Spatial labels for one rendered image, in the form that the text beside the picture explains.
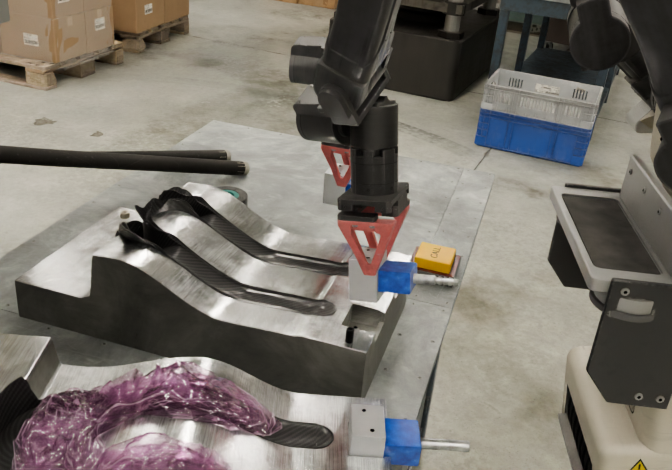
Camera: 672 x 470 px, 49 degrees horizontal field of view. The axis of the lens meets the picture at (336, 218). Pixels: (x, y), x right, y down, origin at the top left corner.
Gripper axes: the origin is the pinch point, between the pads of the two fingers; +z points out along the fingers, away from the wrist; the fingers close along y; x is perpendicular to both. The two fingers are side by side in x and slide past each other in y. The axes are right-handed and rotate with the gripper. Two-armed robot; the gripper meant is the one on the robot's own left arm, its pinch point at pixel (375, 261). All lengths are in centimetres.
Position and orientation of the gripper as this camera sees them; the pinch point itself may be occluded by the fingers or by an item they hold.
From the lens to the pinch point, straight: 92.2
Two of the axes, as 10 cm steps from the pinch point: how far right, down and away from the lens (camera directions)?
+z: 0.2, 9.6, 2.7
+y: -3.0, 2.7, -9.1
